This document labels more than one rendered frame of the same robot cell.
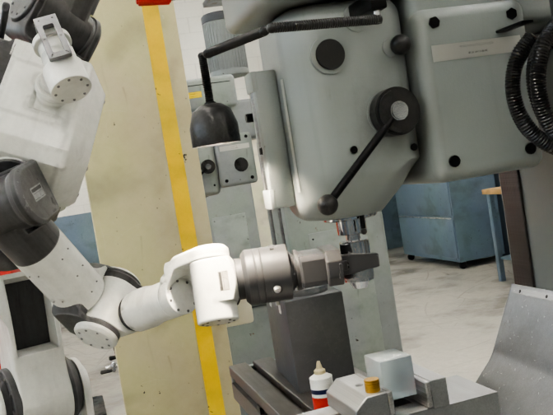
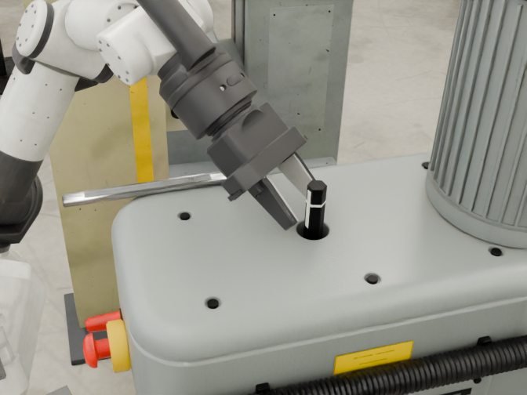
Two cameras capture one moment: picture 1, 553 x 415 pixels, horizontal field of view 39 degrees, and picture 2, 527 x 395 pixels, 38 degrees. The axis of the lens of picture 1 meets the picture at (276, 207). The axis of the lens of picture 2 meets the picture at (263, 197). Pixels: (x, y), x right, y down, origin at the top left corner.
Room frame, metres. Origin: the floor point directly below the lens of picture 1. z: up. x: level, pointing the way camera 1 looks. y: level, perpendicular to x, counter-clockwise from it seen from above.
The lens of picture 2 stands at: (0.57, -0.04, 2.43)
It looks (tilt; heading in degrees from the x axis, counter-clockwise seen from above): 37 degrees down; 358
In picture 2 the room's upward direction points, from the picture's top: 2 degrees clockwise
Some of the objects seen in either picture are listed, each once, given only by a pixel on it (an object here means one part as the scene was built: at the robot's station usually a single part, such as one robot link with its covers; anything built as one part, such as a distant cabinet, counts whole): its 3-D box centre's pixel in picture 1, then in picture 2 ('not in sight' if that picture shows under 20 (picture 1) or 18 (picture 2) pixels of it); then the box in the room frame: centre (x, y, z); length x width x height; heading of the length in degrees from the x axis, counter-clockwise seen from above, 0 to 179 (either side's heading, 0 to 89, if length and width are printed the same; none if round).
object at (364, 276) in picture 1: (356, 263); not in sight; (1.23, -0.11, 1.23); 0.05 x 0.05 x 0.06
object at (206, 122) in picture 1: (213, 123); not in sight; (1.14, 0.07, 1.48); 0.07 x 0.07 x 0.06
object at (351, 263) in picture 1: (360, 263); not in sight; (1.20, -0.11, 1.24); 0.06 x 0.02 x 0.03; 94
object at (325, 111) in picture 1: (336, 114); not in sight; (1.23, -0.12, 1.47); 0.21 x 0.19 x 0.32; 15
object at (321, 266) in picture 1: (300, 271); not in sight; (1.22, -0.02, 1.23); 0.13 x 0.12 x 0.10; 4
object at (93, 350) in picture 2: not in sight; (97, 349); (1.16, 0.13, 1.76); 0.04 x 0.03 x 0.04; 15
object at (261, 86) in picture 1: (270, 140); not in sight; (1.20, -0.01, 1.45); 0.04 x 0.04 x 0.21; 15
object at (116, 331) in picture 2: not in sight; (118, 346); (1.17, 0.11, 1.76); 0.06 x 0.02 x 0.06; 15
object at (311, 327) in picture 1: (306, 329); not in sight; (1.64, -0.02, 1.05); 0.22 x 0.12 x 0.20; 11
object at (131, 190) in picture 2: not in sight; (165, 185); (1.30, 0.06, 1.89); 0.24 x 0.04 x 0.01; 106
